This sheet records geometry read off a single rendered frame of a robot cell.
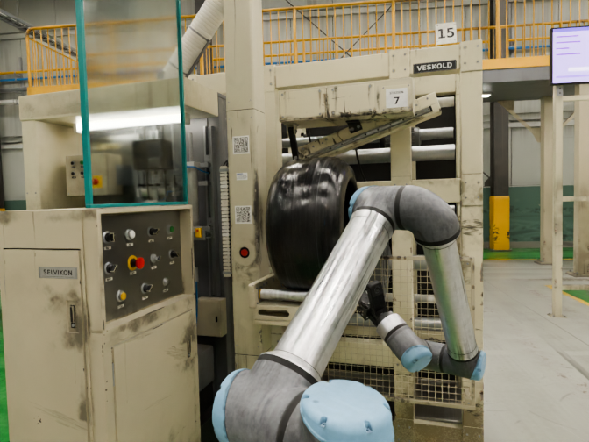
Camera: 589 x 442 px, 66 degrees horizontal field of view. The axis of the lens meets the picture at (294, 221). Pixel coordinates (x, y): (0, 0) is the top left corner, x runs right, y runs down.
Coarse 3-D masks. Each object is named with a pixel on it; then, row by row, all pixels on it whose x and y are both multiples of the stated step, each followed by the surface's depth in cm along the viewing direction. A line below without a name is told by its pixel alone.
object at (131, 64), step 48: (96, 0) 137; (144, 0) 160; (96, 48) 137; (144, 48) 159; (96, 96) 137; (144, 96) 159; (96, 144) 137; (144, 144) 159; (96, 192) 137; (144, 192) 159
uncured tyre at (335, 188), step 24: (288, 168) 174; (312, 168) 170; (336, 168) 170; (288, 192) 166; (312, 192) 163; (336, 192) 163; (288, 216) 163; (312, 216) 160; (336, 216) 161; (288, 240) 163; (312, 240) 160; (336, 240) 161; (288, 264) 167; (312, 264) 164; (288, 288) 179
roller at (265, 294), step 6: (264, 294) 180; (270, 294) 179; (276, 294) 178; (282, 294) 177; (288, 294) 177; (294, 294) 176; (300, 294) 175; (306, 294) 175; (282, 300) 179; (288, 300) 178; (294, 300) 177; (300, 300) 176
